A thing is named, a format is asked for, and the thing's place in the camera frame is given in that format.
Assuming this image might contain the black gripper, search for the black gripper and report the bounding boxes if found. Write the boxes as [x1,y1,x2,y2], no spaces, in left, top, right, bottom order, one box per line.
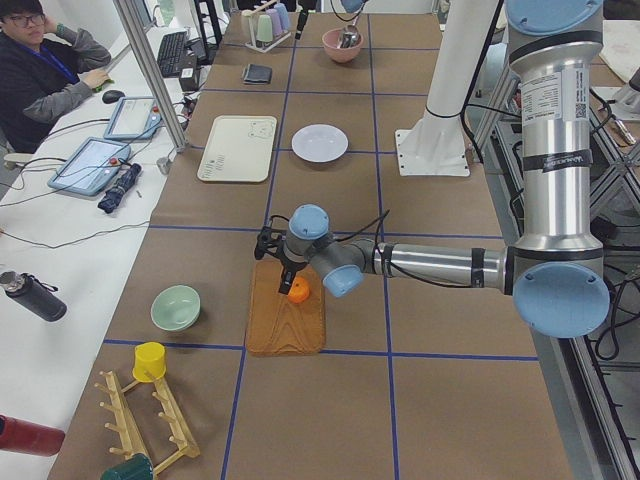
[276,239,306,294]

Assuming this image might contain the orange mandarin fruit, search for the orange mandarin fruit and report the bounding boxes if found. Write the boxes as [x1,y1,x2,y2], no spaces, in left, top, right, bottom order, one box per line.
[287,276,311,304]

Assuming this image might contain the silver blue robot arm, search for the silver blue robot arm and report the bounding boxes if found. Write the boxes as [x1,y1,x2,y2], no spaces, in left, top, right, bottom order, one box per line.
[329,0,368,23]
[273,1,609,338]

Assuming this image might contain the cream bear print tray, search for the cream bear print tray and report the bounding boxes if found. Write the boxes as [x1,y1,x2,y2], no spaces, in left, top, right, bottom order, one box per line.
[196,115,277,183]

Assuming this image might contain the wooden cutting board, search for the wooden cutting board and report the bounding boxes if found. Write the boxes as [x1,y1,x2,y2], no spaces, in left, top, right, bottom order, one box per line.
[245,261,326,356]

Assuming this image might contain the mint green bowl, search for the mint green bowl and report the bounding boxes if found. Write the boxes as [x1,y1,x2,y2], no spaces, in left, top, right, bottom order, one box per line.
[150,285,201,332]

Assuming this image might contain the white round plate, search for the white round plate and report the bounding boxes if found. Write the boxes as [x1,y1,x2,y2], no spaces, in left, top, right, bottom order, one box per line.
[291,124,349,163]

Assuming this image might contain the yellow cup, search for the yellow cup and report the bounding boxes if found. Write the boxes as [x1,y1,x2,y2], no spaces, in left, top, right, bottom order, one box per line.
[132,342,167,383]

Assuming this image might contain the folded dark blue umbrella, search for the folded dark blue umbrella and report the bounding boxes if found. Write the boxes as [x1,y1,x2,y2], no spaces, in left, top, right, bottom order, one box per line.
[98,163,142,214]

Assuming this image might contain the folded grey cloth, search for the folded grey cloth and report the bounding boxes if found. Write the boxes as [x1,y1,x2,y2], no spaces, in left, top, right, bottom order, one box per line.
[242,63,272,85]

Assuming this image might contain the far teach pendant tablet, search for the far teach pendant tablet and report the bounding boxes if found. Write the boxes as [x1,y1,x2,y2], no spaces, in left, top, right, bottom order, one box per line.
[103,96,162,141]

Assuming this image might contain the teach pendant tablet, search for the teach pendant tablet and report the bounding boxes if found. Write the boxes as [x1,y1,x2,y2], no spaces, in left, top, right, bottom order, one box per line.
[47,137,131,197]
[103,96,162,141]

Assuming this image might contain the near teach pendant tablet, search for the near teach pendant tablet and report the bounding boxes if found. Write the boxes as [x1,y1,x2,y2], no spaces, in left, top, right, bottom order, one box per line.
[47,137,131,197]

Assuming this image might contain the wooden cup rack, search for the wooden cup rack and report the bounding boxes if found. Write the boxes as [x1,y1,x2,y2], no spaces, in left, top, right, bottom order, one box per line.
[94,370,201,479]

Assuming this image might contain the dark green cup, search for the dark green cup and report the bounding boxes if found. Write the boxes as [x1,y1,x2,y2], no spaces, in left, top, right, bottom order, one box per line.
[100,453,155,480]

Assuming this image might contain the pink bowl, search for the pink bowl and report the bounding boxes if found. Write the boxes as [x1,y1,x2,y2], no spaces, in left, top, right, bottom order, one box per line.
[322,28,364,64]

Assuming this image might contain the pastel cups on rack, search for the pastel cups on rack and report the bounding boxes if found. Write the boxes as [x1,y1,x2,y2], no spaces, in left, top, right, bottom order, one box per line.
[240,0,291,53]

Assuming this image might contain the metal utensil in bowl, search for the metal utensil in bowl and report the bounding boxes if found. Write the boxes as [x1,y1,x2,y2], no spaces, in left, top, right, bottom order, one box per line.
[337,25,360,49]

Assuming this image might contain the black keyboard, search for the black keyboard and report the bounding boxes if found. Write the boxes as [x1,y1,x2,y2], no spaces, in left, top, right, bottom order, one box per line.
[156,31,188,78]

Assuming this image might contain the black computer mouse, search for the black computer mouse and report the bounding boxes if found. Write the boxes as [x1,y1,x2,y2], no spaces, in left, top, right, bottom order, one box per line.
[101,90,126,105]

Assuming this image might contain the dark grey thermos bottle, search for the dark grey thermos bottle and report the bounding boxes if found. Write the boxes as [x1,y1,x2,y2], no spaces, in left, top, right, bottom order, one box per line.
[1,271,67,322]

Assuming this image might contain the red bottle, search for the red bottle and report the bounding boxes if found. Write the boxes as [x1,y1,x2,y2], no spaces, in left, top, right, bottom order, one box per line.
[1,415,65,457]

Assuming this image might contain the seated person in black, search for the seated person in black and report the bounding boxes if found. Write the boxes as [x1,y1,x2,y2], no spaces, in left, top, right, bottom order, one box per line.
[1,1,111,153]

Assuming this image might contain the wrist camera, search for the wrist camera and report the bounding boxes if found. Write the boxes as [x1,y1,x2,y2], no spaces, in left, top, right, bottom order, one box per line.
[254,225,282,260]

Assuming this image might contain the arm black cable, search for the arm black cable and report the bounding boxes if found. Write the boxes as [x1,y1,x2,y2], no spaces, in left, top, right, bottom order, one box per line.
[267,209,506,289]

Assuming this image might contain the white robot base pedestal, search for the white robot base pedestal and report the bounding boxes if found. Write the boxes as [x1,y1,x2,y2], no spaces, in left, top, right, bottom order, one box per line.
[396,0,502,177]

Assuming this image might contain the aluminium frame post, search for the aluminium frame post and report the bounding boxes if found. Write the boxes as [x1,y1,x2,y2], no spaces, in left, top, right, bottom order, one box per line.
[113,0,187,153]

